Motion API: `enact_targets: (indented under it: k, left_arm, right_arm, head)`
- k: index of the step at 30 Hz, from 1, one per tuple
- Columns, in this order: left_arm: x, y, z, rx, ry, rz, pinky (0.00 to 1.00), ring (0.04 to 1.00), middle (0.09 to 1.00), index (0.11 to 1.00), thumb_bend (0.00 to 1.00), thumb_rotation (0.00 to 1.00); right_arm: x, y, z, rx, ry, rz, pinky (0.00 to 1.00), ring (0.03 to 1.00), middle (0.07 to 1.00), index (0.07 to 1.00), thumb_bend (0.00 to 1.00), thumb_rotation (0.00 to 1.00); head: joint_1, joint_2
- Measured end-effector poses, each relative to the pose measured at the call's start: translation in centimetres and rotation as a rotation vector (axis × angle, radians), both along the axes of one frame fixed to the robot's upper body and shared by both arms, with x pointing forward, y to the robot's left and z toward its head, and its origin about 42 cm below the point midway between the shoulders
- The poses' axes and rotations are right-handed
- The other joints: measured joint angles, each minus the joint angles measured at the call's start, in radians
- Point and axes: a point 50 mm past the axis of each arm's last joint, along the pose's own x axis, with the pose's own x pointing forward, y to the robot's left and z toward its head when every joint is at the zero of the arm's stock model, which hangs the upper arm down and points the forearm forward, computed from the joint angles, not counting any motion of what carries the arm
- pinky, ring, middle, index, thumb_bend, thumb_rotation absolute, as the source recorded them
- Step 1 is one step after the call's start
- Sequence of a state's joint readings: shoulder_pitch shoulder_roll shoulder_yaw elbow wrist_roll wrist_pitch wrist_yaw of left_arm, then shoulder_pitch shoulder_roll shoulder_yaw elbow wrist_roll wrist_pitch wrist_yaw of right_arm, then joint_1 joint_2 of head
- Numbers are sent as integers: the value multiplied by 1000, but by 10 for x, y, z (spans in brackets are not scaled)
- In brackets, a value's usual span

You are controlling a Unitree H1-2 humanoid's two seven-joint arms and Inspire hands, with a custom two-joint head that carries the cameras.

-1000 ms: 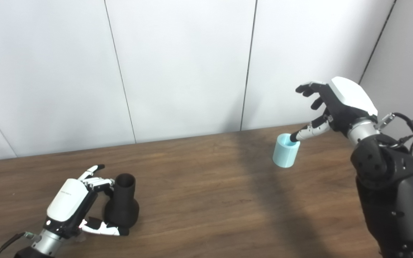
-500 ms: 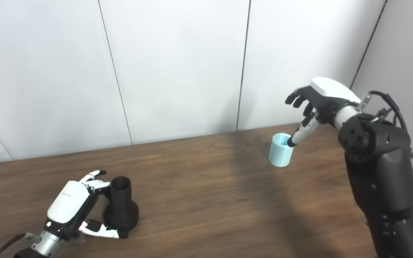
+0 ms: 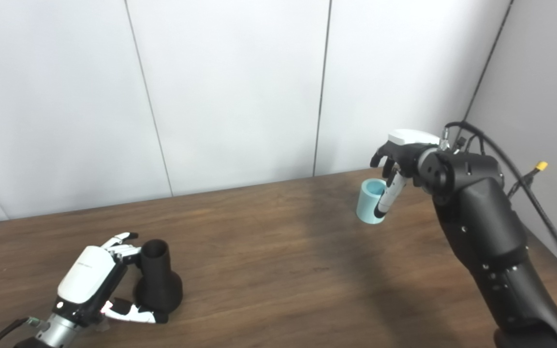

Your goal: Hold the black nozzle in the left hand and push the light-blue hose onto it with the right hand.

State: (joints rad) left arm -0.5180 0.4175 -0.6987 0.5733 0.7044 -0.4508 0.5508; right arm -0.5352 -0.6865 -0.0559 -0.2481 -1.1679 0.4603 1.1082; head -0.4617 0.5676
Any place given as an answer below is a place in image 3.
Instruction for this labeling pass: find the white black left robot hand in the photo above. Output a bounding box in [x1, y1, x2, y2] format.
[52, 232, 169, 330]

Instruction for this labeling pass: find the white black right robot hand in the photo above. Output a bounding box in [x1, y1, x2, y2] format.
[369, 129, 441, 218]

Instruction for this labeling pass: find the light-blue cylindrical hose piece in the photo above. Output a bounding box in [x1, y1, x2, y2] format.
[356, 178, 389, 226]

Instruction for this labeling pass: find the black funnel-shaped nozzle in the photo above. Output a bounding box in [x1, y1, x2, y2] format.
[133, 239, 184, 315]

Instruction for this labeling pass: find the yellow plug connector lead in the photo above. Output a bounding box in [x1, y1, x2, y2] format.
[507, 161, 549, 199]

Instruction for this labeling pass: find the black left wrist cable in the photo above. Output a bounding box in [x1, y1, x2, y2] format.
[0, 317, 43, 348]

